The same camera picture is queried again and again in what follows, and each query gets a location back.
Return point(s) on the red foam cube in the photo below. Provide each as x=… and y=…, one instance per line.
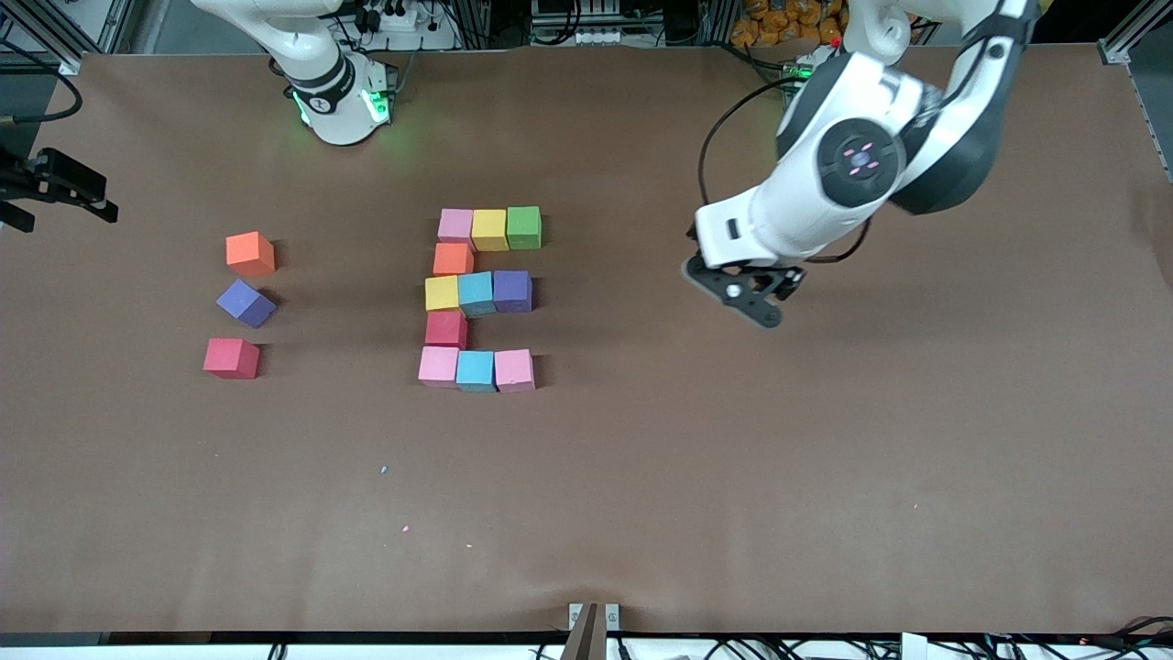
x=229, y=359
x=446, y=330

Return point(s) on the green foam cube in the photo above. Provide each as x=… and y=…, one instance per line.
x=524, y=227

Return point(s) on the light blue foam cube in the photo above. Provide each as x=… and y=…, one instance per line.
x=475, y=371
x=476, y=293

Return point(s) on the bag of orange items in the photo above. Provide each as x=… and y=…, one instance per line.
x=779, y=23

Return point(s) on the pink foam cube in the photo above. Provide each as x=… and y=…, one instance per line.
x=438, y=367
x=455, y=225
x=514, y=371

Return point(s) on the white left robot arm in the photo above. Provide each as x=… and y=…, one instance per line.
x=852, y=165

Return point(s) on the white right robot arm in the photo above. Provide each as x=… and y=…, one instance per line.
x=339, y=115

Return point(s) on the white plug box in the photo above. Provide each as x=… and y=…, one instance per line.
x=915, y=646

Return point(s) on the aluminium frame post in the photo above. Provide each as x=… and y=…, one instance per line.
x=475, y=18
x=719, y=18

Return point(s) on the metal bracket plate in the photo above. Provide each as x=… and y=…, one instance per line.
x=612, y=616

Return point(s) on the white power strip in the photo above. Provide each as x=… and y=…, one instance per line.
x=400, y=18

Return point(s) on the grey camera pole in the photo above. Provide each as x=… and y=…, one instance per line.
x=586, y=637

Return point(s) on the purple foam cube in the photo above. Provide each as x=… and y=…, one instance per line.
x=511, y=291
x=243, y=302

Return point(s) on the grey equipment box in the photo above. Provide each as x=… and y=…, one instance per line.
x=582, y=14

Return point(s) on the aluminium frame bar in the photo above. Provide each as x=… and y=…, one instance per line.
x=69, y=66
x=1113, y=53

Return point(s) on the orange foam cube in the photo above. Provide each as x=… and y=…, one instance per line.
x=454, y=259
x=249, y=255

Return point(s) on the yellow foam cube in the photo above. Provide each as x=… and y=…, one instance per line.
x=490, y=230
x=442, y=293

